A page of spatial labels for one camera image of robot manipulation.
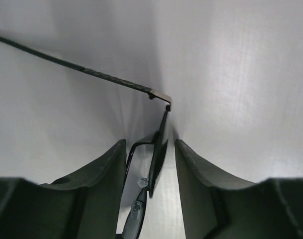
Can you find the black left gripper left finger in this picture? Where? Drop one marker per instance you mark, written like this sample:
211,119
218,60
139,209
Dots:
81,205

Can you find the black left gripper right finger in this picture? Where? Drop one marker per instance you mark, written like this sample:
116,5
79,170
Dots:
218,205

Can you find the dark aviator sunglasses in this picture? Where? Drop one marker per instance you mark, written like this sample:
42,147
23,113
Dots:
158,139

